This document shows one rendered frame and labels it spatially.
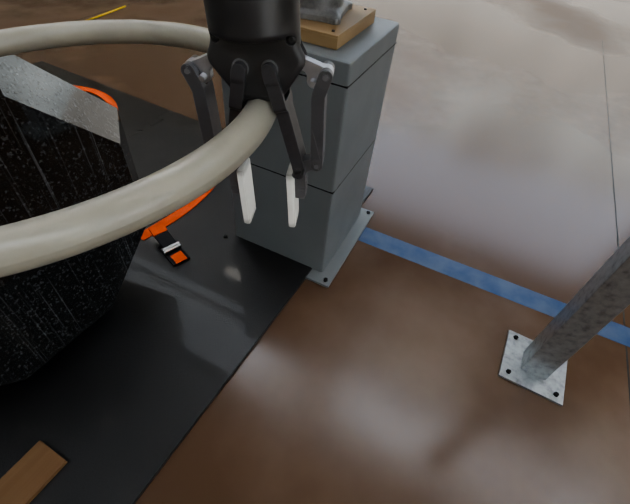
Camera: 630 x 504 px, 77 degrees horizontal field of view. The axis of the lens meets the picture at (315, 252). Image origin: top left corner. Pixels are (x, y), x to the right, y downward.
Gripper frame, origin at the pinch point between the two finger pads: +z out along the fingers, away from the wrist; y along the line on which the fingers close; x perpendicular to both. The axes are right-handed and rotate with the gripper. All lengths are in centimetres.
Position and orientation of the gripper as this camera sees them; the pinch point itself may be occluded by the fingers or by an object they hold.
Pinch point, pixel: (270, 195)
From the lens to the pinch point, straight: 44.6
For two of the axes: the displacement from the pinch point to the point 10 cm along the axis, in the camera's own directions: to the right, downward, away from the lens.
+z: 0.0, 7.2, 6.9
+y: -9.9, -0.9, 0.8
